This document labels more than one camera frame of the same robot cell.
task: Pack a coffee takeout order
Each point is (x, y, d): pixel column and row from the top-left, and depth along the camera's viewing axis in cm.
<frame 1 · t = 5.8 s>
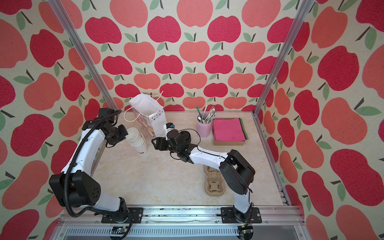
left hand: (126, 137, 82), fingers closed
right hand: (155, 143, 82), fingers open
animal print paper gift bag: (151, 114, 86), point 27 cm above the table
cardboard napkin tray: (225, 143, 102), point 3 cm above the table
pink napkin stack: (229, 130, 107), point 5 cm above the table

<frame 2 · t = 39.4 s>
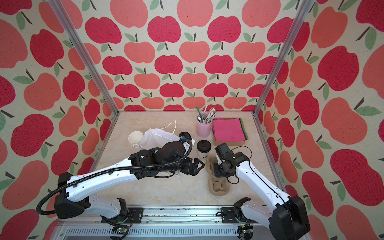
left hand: (199, 168, 63), fingers open
right hand: (217, 175, 81), fingers open
animal print paper gift bag: (156, 138, 82), point 21 cm above the table
black coffee cup lid: (206, 145, 95), point 8 cm above the table
the other named things where they were.

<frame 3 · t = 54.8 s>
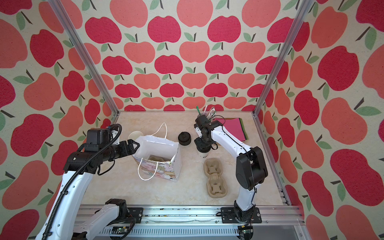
left hand: (133, 148, 70), fingers open
right hand: (204, 146, 89), fingers open
animal print paper gift bag: (158, 155, 92), point 6 cm above the table
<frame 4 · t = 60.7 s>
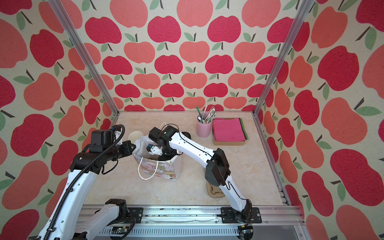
left hand: (136, 147, 72), fingers closed
right hand: (168, 163, 81), fingers open
